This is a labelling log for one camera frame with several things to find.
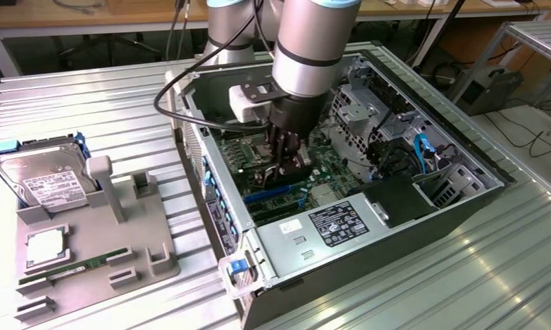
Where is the open grey PC case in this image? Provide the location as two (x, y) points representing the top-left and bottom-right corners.
(163, 41), (517, 329)

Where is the wooden desk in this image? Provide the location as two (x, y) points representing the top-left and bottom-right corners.
(0, 0), (551, 31)

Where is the blue SATA wire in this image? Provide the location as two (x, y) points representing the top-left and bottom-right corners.
(413, 133), (434, 177)

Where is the silver hard disk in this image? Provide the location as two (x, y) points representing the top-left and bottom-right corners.
(0, 144), (98, 212)

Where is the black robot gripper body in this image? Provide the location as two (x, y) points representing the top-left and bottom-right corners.
(266, 89), (331, 139)

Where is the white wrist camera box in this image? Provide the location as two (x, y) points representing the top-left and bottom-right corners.
(226, 82), (278, 124)

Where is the CPU socket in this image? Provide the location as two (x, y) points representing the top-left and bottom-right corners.
(250, 141), (271, 162)

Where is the grey parts rack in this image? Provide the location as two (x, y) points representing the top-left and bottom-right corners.
(11, 155), (182, 322)

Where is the grey box device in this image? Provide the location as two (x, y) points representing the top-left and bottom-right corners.
(451, 67), (525, 116)

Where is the green motherboard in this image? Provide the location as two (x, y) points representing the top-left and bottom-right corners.
(211, 116), (374, 225)

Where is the blue expansion slot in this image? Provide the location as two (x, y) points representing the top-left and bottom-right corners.
(241, 184), (297, 205)

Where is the metal slat side table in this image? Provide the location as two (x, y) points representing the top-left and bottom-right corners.
(474, 21), (551, 104)

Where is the grey power supply unit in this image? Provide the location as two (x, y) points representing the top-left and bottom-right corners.
(254, 191), (390, 280)

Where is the hanging grey cable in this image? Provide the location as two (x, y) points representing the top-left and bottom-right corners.
(165, 0), (189, 60)

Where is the metal disk bay cage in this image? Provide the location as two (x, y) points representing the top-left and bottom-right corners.
(327, 83), (422, 173)

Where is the black plastic fan shroud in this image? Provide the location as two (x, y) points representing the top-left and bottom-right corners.
(361, 174), (441, 228)

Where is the green RAM stick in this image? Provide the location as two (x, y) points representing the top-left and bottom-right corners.
(18, 252), (130, 285)

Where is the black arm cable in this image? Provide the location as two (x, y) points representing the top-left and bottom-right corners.
(153, 0), (275, 133)

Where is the silver CPU chip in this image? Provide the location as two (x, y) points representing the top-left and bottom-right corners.
(25, 230), (70, 267)

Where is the silver chipset heatsink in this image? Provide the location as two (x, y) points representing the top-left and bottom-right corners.
(307, 184), (345, 204)

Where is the blue disk caddy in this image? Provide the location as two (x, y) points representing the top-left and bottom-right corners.
(0, 130), (94, 211)

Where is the black expansion slot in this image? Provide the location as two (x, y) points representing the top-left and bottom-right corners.
(247, 200), (303, 223)

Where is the blue case latch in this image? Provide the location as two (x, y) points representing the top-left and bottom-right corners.
(226, 258), (249, 276)

